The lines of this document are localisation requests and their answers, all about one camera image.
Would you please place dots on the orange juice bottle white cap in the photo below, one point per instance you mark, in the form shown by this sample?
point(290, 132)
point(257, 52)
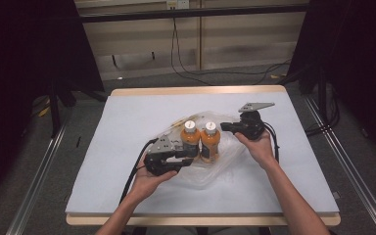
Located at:
point(190, 138)
point(210, 143)

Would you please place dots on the clear plastic bag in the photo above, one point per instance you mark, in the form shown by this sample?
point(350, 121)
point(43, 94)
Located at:
point(215, 173)

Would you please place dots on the person's right hand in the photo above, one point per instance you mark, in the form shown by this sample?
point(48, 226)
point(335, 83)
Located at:
point(261, 150)

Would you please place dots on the black stand pole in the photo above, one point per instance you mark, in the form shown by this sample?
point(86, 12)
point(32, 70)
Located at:
point(322, 98)

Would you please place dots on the metal floor rail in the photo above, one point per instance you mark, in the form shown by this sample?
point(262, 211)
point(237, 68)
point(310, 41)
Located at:
point(359, 186)
point(36, 182)

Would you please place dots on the white wall socket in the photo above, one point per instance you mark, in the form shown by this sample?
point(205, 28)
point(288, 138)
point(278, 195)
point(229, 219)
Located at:
point(178, 4)

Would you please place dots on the black curtain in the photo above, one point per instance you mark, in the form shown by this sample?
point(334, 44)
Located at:
point(19, 65)
point(355, 49)

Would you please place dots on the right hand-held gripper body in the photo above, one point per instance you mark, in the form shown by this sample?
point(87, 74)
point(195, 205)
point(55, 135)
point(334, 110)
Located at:
point(253, 125)

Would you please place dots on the black horizontal bar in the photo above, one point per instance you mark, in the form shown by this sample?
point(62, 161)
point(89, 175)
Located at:
point(189, 13)

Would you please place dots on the person's left hand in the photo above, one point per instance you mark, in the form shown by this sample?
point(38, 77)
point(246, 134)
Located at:
point(147, 186)

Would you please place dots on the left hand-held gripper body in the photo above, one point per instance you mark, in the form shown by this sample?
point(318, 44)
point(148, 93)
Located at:
point(158, 156)

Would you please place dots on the white table mat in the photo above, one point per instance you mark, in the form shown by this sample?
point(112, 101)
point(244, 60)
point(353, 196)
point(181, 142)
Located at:
point(127, 114)

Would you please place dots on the wooden table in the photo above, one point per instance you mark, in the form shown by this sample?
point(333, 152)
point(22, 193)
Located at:
point(176, 90)

